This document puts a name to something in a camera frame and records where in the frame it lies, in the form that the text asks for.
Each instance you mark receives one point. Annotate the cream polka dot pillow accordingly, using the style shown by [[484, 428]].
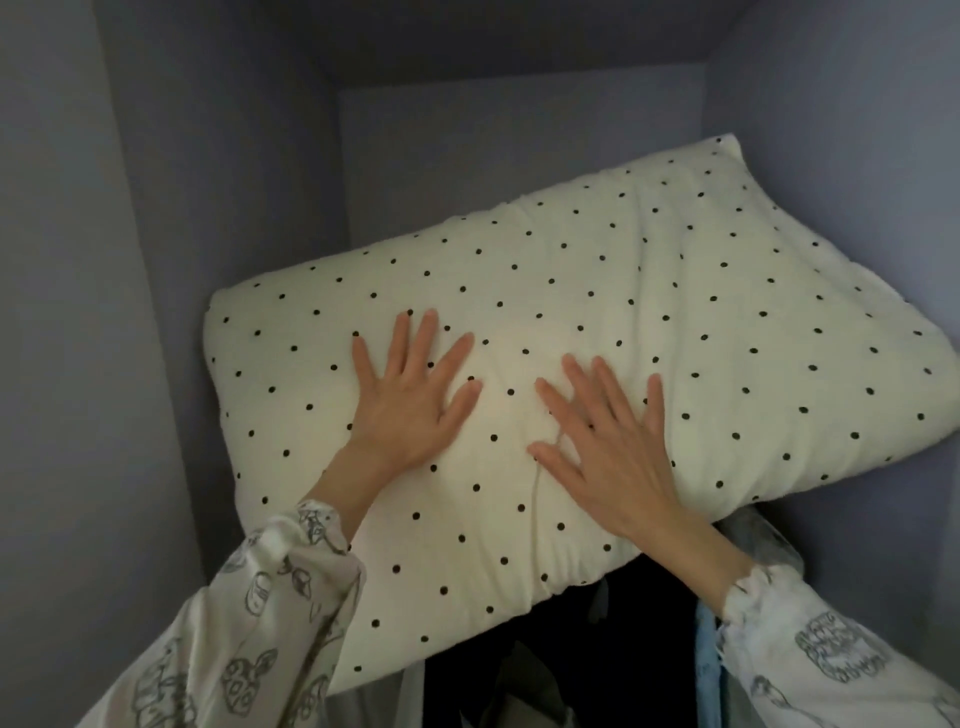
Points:
[[600, 300]]

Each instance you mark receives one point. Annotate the black hanging garment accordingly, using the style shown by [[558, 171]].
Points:
[[585, 660]]

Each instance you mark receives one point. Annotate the person's right forearm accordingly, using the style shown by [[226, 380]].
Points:
[[810, 645]]

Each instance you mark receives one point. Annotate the person's right hand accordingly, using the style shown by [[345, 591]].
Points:
[[622, 465]]

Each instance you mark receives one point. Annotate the light blue hanging garment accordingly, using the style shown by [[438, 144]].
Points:
[[706, 667]]

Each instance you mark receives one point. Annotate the person's left hand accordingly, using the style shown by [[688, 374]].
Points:
[[409, 412]]

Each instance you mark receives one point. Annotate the person's left forearm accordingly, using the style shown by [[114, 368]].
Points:
[[247, 622]]

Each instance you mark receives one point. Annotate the white wardrobe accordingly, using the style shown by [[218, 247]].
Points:
[[90, 300]]

